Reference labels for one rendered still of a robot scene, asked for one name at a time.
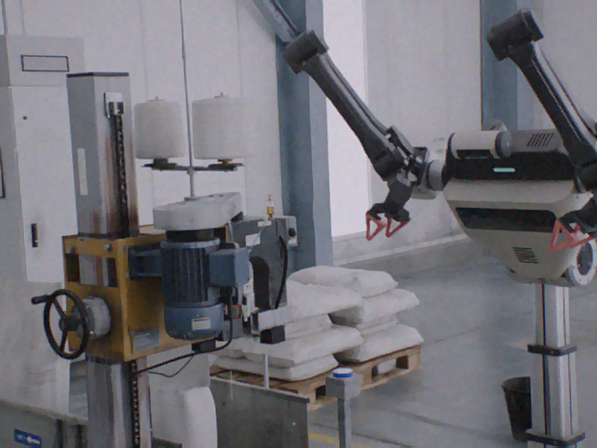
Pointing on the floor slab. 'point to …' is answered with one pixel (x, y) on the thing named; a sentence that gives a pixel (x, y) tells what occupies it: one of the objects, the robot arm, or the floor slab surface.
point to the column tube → (118, 424)
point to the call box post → (344, 423)
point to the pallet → (411, 358)
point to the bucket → (518, 405)
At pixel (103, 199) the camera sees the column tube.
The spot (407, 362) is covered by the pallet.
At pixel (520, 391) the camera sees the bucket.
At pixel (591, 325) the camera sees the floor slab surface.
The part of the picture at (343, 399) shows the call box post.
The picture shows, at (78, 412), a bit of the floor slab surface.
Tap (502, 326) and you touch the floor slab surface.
